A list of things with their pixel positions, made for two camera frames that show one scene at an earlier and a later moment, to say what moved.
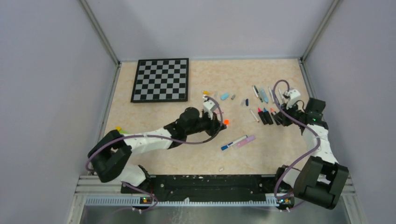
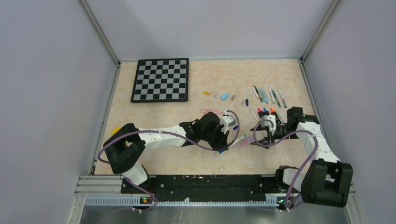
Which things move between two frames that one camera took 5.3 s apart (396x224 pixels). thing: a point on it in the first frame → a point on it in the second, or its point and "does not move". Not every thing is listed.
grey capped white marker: x=271 y=95 does not move
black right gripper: x=282 y=118 → x=265 y=141
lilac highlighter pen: x=246 y=141 does not move
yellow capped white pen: x=255 y=92 does not move
